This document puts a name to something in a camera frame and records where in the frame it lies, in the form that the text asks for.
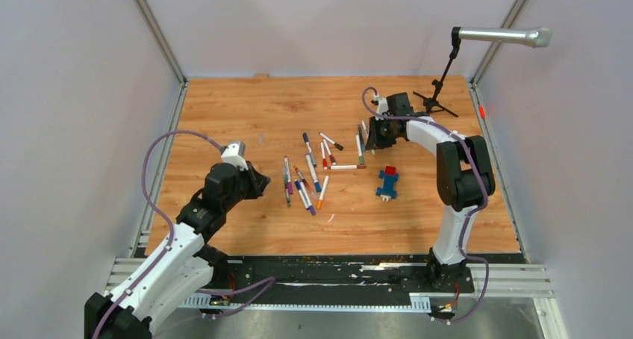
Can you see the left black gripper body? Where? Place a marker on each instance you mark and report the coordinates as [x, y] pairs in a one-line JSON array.
[[239, 193]]

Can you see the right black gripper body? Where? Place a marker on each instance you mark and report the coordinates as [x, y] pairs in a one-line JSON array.
[[385, 135]]

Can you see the clear cap grey pen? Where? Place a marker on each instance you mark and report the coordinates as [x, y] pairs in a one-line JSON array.
[[361, 139]]

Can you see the dark green cap pen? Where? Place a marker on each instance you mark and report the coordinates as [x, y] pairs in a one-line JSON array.
[[286, 188]]

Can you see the green cap marker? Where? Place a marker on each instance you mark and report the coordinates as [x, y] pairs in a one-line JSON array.
[[366, 131], [359, 150]]

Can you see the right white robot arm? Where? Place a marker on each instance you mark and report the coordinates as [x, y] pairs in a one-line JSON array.
[[464, 178]]

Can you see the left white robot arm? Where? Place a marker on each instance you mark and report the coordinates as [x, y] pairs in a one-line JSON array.
[[185, 263]]

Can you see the brown cap marker horizontal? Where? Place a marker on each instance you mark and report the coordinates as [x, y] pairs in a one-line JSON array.
[[346, 167]]

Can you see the purple cap marker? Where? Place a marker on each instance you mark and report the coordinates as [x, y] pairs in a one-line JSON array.
[[288, 175]]

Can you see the blue red toy robot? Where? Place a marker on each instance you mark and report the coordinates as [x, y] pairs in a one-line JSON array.
[[387, 190]]

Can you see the navy cap marker lower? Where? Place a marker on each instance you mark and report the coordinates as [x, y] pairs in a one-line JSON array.
[[301, 194]]

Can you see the purple tip white marker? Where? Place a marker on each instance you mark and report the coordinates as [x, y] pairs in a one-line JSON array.
[[307, 198]]

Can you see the orange red cap marker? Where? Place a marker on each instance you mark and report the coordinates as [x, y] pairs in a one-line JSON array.
[[302, 178]]

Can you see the dark red cap marker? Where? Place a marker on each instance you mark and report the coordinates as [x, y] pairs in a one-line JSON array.
[[329, 153]]

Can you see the black microphone tripod stand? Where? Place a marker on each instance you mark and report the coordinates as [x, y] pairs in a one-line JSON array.
[[431, 103]]

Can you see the silver microphone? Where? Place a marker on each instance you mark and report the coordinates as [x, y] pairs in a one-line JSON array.
[[533, 37]]

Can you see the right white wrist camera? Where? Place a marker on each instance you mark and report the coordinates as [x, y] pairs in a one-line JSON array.
[[381, 105]]

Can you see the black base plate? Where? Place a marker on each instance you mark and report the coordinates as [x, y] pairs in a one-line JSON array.
[[332, 279]]

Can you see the grey slotted cable duct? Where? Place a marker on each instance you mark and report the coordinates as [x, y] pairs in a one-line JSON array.
[[418, 304]]

